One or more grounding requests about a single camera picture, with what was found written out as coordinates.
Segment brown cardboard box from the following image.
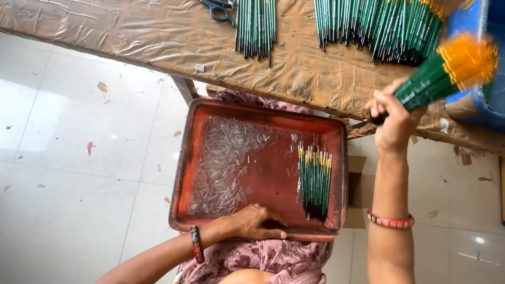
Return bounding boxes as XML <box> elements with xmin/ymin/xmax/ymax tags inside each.
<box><xmin>342</xmin><ymin>155</ymin><xmax>376</xmax><ymax>230</ymax></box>

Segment red patterned bangle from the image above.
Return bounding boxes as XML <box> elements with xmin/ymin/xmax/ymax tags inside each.
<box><xmin>366</xmin><ymin>209</ymin><xmax>416</xmax><ymax>230</ymax></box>

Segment wide heap of green brushes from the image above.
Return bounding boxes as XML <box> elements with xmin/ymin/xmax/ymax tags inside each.
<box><xmin>314</xmin><ymin>0</ymin><xmax>447</xmax><ymax>67</ymax></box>

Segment pile of clear plastic tubes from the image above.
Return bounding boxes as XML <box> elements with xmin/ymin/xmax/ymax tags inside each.
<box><xmin>186</xmin><ymin>115</ymin><xmax>301</xmax><ymax>217</ymax></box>

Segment blue plastic bag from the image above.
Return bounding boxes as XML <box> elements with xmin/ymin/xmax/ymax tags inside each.
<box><xmin>445</xmin><ymin>0</ymin><xmax>505</xmax><ymax>134</ymax></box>

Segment red rectangular tray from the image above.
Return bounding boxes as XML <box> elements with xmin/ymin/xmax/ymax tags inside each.
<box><xmin>169</xmin><ymin>98</ymin><xmax>349</xmax><ymax>242</ymax></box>

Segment brown plastic table cover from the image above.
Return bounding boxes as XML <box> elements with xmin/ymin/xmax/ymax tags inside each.
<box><xmin>0</xmin><ymin>0</ymin><xmax>505</xmax><ymax>157</ymax></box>

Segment grey metal table leg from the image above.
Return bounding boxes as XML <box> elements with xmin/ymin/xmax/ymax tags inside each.
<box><xmin>171</xmin><ymin>74</ymin><xmax>200</xmax><ymax>106</ymax></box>

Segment thick handful of green brushes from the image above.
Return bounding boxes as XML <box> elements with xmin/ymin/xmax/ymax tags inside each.
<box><xmin>369</xmin><ymin>32</ymin><xmax>499</xmax><ymax>126</ymax></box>

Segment narrow row of green brushes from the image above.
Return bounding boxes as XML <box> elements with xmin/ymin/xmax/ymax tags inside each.
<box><xmin>235</xmin><ymin>0</ymin><xmax>277</xmax><ymax>68</ymax></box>

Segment red and black bangle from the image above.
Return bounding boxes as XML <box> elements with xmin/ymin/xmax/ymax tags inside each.
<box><xmin>190</xmin><ymin>225</ymin><xmax>206</xmax><ymax>265</ymax></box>

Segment dark grey scissors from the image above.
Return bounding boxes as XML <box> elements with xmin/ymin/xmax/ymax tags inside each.
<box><xmin>199</xmin><ymin>0</ymin><xmax>238</xmax><ymax>28</ymax></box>

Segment small bundle of green brushes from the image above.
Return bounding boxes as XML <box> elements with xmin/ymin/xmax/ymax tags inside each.
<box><xmin>297</xmin><ymin>135</ymin><xmax>334</xmax><ymax>224</ymax></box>

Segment person's left hand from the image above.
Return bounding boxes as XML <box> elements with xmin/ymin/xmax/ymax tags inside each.
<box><xmin>220</xmin><ymin>204</ymin><xmax>289</xmax><ymax>241</ymax></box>

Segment person's right hand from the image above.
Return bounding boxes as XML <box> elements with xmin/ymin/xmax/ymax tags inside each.
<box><xmin>365</xmin><ymin>77</ymin><xmax>428</xmax><ymax>151</ymax></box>

